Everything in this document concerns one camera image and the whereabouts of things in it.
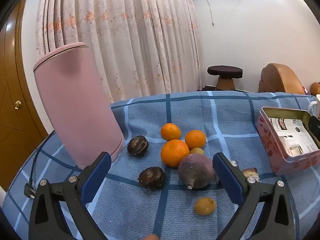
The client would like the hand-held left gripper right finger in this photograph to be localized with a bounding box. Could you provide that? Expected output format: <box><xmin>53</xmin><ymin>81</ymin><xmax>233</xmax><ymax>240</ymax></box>
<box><xmin>212</xmin><ymin>152</ymin><xmax>295</xmax><ymax>240</ymax></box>

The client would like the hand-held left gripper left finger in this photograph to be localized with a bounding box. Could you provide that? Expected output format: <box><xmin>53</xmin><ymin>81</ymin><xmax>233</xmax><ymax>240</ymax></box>
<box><xmin>28</xmin><ymin>151</ymin><xmax>112</xmax><ymax>240</ymax></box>

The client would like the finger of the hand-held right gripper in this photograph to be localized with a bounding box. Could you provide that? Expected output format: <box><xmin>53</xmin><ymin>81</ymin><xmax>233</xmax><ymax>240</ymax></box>
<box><xmin>308</xmin><ymin>116</ymin><xmax>320</xmax><ymax>142</ymax></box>

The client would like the purple beetroot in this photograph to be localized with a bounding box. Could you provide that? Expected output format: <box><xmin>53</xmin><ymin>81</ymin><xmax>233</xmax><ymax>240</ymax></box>
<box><xmin>177</xmin><ymin>153</ymin><xmax>216</xmax><ymax>190</ymax></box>

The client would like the yellow loquat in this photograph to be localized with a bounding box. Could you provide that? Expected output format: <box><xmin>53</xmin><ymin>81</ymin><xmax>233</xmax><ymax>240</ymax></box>
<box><xmin>194</xmin><ymin>197</ymin><xmax>217</xmax><ymax>216</ymax></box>

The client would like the pink tin box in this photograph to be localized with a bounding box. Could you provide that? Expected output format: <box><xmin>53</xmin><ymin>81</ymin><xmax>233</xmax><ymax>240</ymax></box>
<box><xmin>255</xmin><ymin>106</ymin><xmax>320</xmax><ymax>176</ymax></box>

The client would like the dark brown water chestnut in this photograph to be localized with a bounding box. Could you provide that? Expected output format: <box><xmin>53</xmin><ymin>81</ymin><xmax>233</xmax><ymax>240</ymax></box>
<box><xmin>127</xmin><ymin>135</ymin><xmax>149</xmax><ymax>158</ymax></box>
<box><xmin>139</xmin><ymin>166</ymin><xmax>165</xmax><ymax>188</ymax></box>

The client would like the orange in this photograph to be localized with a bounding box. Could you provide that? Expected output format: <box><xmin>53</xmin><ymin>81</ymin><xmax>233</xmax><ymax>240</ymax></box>
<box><xmin>160</xmin><ymin>123</ymin><xmax>182</xmax><ymax>141</ymax></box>
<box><xmin>185</xmin><ymin>129</ymin><xmax>206</xmax><ymax>150</ymax></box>
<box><xmin>160</xmin><ymin>139</ymin><xmax>190</xmax><ymax>168</ymax></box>

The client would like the white printed cup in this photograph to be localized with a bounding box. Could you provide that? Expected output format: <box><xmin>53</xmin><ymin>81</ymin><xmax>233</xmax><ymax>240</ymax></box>
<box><xmin>307</xmin><ymin>94</ymin><xmax>320</xmax><ymax>119</ymax></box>

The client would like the printed paper sheet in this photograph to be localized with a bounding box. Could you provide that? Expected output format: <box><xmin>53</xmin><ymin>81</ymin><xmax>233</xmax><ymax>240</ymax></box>
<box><xmin>269</xmin><ymin>117</ymin><xmax>319</xmax><ymax>157</ymax></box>

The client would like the blue plaid tablecloth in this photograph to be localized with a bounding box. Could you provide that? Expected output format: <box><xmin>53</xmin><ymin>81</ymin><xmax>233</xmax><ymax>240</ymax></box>
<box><xmin>0</xmin><ymin>91</ymin><xmax>320</xmax><ymax>240</ymax></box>

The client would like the pink electric kettle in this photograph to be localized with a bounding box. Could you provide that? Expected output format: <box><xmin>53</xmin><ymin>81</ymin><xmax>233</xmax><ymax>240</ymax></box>
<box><xmin>33</xmin><ymin>42</ymin><xmax>125</xmax><ymax>170</ymax></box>

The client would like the round dark wooden stool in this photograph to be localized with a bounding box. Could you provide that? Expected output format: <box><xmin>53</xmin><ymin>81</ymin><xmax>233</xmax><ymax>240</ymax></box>
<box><xmin>207</xmin><ymin>65</ymin><xmax>243</xmax><ymax>91</ymax></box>

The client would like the wooden door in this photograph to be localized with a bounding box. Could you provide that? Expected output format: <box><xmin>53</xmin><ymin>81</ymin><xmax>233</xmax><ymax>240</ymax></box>
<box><xmin>0</xmin><ymin>0</ymin><xmax>54</xmax><ymax>190</ymax></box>

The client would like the floral white curtain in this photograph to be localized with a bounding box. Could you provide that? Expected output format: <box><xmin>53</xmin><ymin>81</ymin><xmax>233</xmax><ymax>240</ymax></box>
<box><xmin>35</xmin><ymin>0</ymin><xmax>207</xmax><ymax>104</ymax></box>

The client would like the black power cable with plug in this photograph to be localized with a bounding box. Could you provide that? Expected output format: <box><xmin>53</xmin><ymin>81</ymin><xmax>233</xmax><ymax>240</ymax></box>
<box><xmin>24</xmin><ymin>130</ymin><xmax>57</xmax><ymax>199</ymax></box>

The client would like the air conditioner power cord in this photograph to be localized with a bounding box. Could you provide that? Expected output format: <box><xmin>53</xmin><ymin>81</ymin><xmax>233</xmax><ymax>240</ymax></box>
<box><xmin>207</xmin><ymin>0</ymin><xmax>215</xmax><ymax>27</ymax></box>

